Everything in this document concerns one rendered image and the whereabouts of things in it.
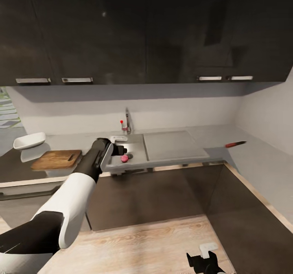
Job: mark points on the cutting board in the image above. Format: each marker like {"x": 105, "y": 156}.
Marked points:
{"x": 57, "y": 159}

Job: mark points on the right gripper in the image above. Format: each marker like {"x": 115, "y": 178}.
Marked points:
{"x": 200, "y": 264}

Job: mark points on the vidalia onion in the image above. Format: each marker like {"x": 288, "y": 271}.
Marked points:
{"x": 124, "y": 158}

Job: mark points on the dishwasher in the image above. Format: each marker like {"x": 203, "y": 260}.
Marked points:
{"x": 19, "y": 204}

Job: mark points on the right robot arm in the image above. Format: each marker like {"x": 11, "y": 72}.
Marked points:
{"x": 206, "y": 262}

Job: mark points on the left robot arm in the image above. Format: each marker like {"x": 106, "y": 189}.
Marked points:
{"x": 27, "y": 248}

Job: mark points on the fixed window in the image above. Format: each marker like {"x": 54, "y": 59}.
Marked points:
{"x": 11, "y": 126}

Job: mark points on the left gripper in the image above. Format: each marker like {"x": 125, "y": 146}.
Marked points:
{"x": 119, "y": 150}

